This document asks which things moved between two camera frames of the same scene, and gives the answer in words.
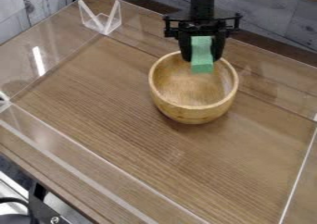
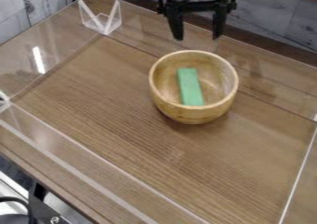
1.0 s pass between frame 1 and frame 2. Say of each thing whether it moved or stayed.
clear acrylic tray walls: stayed
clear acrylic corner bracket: stayed
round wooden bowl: stayed
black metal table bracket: stayed
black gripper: moved
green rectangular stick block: moved
